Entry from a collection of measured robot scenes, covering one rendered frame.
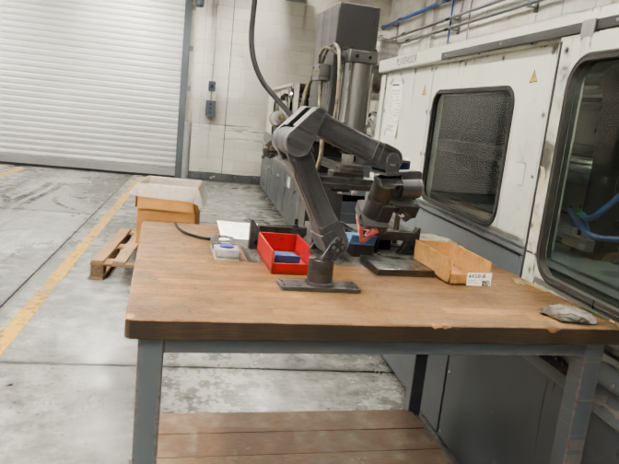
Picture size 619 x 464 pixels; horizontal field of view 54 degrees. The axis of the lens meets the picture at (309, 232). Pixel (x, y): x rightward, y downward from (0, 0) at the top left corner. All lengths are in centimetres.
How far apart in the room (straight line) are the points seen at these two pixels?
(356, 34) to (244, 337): 105
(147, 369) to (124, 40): 998
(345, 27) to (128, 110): 925
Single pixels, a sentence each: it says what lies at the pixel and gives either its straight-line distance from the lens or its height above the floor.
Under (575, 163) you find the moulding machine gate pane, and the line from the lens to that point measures 186.
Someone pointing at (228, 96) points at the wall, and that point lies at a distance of 1101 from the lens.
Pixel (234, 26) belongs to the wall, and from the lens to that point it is 1109.
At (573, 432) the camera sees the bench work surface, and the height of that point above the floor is 63.
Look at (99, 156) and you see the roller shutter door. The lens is 1112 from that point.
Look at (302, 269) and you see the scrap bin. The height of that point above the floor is 92.
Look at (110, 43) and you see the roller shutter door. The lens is 1108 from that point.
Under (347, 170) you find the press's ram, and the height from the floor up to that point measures 116.
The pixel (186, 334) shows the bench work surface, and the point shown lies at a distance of 122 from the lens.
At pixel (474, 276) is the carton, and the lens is 173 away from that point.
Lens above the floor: 131
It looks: 11 degrees down
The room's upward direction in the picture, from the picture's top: 6 degrees clockwise
